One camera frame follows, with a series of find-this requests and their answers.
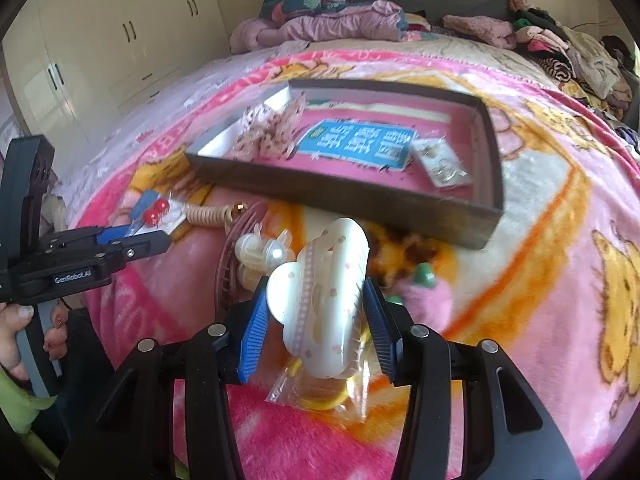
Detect pink cartoon blanket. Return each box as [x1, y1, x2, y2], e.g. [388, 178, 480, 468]
[65, 50, 640, 480]

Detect yellow hair tie packet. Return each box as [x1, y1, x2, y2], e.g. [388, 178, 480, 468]
[265, 347, 372, 420]

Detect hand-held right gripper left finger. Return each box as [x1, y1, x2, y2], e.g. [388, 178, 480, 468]
[55, 276, 273, 480]

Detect pink mesh hair bow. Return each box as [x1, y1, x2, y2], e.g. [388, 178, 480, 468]
[232, 107, 281, 157]
[270, 92, 307, 161]

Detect red ball hair tie packet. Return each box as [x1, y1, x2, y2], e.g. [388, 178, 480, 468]
[135, 195, 188, 237]

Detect brown hair clip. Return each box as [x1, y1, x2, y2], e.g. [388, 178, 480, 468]
[215, 199, 273, 313]

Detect white pearl hair clip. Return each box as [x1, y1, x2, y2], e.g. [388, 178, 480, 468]
[235, 227, 297, 285]

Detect white cloud hair clip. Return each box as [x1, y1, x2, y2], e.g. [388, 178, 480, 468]
[266, 217, 371, 380]

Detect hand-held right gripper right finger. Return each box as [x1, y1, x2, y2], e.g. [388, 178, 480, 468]
[362, 277, 583, 480]

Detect person's left hand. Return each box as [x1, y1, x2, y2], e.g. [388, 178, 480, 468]
[0, 302, 71, 383]

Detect clear earring packet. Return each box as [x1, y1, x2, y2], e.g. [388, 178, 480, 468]
[410, 137, 473, 189]

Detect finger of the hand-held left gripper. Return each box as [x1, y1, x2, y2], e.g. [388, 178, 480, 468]
[102, 231, 172, 268]
[42, 226, 135, 253]

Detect pale printed bed sheet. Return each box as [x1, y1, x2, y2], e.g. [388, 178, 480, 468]
[47, 40, 306, 211]

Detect pink plush hair clip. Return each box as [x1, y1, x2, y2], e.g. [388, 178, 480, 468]
[387, 262, 453, 335]

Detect blue printed card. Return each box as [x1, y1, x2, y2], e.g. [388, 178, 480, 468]
[297, 119, 417, 171]

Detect cream wardrobe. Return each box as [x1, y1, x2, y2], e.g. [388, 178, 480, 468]
[2, 0, 232, 148]

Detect pink crumpled duvet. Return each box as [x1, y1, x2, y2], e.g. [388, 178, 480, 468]
[230, 0, 407, 54]

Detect beige spiral hair coil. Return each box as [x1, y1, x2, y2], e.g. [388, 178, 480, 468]
[186, 202, 251, 229]

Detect pile of clothes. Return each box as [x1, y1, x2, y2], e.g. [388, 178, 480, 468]
[507, 0, 640, 128]

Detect pink fuzzy garment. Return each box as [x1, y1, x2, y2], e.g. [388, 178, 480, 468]
[442, 14, 517, 51]

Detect person's dark clothing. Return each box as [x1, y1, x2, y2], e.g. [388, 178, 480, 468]
[47, 305, 118, 461]

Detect brown cardboard box tray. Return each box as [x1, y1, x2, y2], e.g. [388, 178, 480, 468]
[185, 79, 504, 251]

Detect blue fabric hair clip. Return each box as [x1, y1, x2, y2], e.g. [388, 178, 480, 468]
[127, 190, 161, 223]

